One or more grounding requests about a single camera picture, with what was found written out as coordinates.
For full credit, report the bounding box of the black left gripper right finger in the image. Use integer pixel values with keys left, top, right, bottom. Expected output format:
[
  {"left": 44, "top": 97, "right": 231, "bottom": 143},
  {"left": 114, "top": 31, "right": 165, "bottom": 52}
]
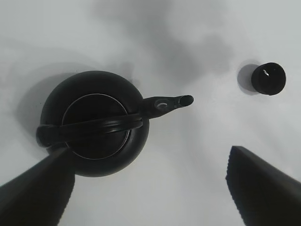
[{"left": 226, "top": 146, "right": 301, "bottom": 226}]

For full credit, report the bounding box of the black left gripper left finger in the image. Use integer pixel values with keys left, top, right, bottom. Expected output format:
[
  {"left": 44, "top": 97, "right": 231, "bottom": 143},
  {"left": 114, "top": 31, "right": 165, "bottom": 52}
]
[{"left": 0, "top": 149, "right": 75, "bottom": 226}]

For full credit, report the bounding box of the small black teacup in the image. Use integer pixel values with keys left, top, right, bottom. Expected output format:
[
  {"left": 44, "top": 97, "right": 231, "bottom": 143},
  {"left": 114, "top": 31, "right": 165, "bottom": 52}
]
[{"left": 251, "top": 62, "right": 286, "bottom": 96}]

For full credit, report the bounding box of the black round teapot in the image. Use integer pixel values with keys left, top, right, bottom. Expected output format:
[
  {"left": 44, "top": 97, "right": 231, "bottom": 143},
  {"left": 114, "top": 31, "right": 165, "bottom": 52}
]
[{"left": 36, "top": 71, "right": 194, "bottom": 177}]

